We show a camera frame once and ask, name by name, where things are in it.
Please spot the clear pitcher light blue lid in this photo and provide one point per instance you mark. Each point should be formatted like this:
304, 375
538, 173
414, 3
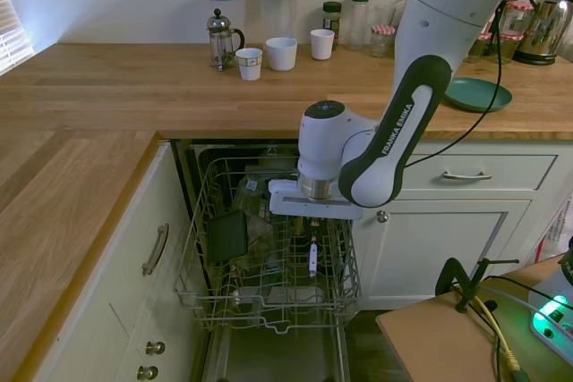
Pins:
222, 2

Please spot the window blinds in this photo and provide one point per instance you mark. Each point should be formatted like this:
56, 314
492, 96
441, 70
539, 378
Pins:
11, 33

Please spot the steel dishwasher door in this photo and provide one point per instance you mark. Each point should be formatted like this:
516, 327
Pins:
277, 355

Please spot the clear glass container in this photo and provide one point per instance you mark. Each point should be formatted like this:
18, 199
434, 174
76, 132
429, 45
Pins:
253, 203

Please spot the steel electric kettle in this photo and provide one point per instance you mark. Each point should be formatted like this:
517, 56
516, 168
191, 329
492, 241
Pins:
546, 28

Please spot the spice jar black lid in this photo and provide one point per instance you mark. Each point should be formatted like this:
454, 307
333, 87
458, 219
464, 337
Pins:
331, 19

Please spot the black C-clamp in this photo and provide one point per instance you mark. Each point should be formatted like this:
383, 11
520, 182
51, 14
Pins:
461, 286

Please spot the clear bottle green lid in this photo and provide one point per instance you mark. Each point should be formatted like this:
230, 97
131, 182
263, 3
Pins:
360, 22

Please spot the jars with red lids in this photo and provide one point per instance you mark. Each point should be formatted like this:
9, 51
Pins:
498, 69

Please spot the white mug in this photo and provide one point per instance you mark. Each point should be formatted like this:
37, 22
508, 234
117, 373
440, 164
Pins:
281, 54

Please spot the white ribbed cup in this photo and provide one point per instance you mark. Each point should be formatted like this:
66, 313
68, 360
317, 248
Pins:
322, 45

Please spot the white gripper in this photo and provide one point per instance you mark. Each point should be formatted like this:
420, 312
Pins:
295, 205

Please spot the clear pitcher dark blue lid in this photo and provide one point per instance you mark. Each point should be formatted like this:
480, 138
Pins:
276, 11

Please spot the small jar red checked lid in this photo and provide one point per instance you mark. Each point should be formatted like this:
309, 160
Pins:
382, 42

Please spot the wooden mounting table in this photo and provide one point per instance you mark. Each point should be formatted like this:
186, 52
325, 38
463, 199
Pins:
447, 346

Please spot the black flat container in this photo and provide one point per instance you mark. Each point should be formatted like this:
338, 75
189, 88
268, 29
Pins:
226, 236

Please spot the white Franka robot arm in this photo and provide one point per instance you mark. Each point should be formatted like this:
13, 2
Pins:
403, 131

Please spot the white patterned cup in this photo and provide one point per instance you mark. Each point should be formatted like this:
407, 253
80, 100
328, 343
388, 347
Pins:
249, 64

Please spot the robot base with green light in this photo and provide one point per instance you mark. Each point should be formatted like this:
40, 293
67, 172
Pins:
555, 310

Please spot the glass French press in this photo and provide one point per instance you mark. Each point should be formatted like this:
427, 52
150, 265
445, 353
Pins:
220, 42

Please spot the white plastic bag red print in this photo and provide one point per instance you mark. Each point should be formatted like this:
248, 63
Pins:
557, 230

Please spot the glass jar red checked lid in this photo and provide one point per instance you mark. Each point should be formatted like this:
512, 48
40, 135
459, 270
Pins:
508, 47
478, 47

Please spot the silver cabinet knob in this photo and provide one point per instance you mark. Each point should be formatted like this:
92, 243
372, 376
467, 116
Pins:
147, 372
155, 347
382, 216

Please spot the large jar red checked lid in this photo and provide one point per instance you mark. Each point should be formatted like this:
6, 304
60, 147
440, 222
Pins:
518, 17

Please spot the clear drinking glass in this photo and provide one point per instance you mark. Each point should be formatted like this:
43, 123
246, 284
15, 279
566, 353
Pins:
387, 13

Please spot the green plate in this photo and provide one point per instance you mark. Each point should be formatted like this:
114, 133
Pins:
479, 93

